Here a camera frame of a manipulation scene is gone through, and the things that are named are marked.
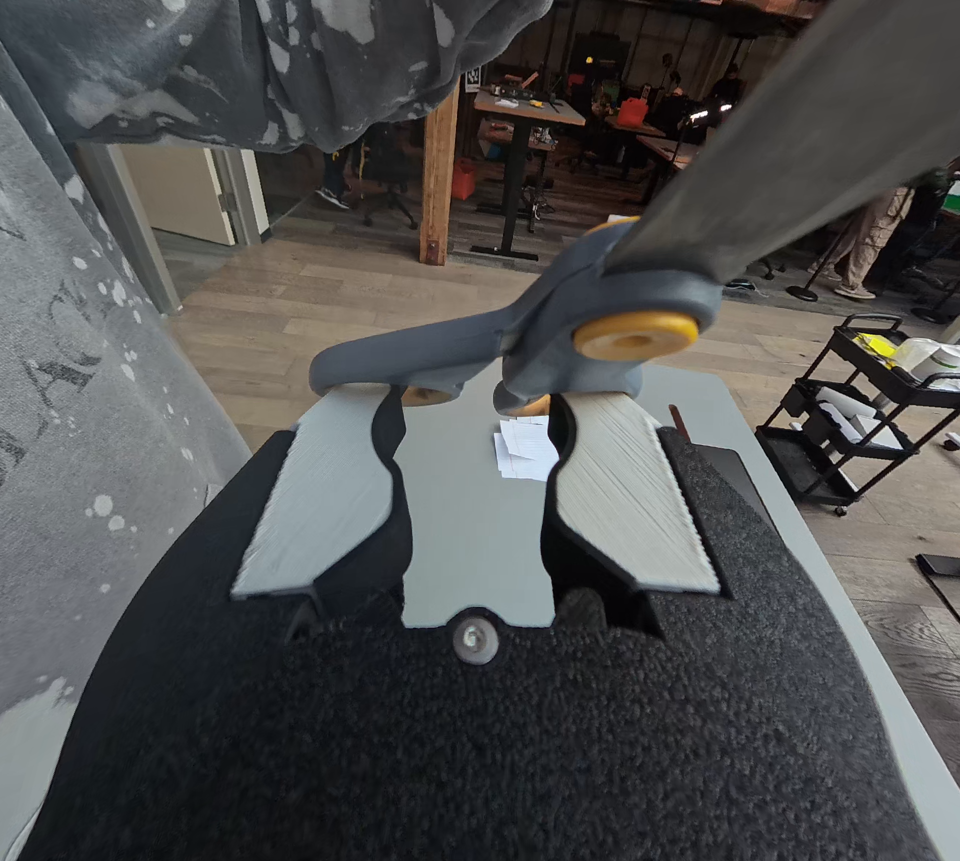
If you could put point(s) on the grey desk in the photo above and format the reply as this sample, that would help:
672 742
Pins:
472 538

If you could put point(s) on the person's grey splattered sweatshirt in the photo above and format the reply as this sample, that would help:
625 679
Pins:
90 388

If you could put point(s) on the grey and yellow scissors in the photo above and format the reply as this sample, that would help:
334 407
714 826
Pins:
570 328

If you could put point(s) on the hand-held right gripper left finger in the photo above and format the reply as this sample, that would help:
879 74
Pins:
322 501

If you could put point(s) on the standing desk with black legs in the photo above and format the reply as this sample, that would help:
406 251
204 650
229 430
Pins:
525 107

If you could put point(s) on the white door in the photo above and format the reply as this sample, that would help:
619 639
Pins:
187 193

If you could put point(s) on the black office chair with jacket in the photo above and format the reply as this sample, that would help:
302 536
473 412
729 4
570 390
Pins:
386 163

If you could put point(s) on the black and white marker sign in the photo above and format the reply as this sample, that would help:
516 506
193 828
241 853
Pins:
474 78

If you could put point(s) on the black utility cart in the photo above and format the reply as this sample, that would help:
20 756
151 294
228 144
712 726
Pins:
847 426

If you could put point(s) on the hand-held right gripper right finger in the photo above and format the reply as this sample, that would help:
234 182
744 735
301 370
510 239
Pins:
630 501

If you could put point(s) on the yellow packet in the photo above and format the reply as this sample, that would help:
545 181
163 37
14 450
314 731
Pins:
876 347

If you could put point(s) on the person's left forearm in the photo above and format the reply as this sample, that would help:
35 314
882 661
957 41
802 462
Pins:
300 13

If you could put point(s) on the black floor stand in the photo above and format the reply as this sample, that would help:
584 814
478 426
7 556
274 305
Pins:
802 292

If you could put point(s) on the cut lined paper pieces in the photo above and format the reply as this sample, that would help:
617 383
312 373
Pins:
525 452

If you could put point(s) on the wooden post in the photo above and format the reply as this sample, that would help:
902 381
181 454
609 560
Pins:
439 186

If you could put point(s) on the white paper roll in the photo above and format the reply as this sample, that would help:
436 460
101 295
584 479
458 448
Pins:
934 358

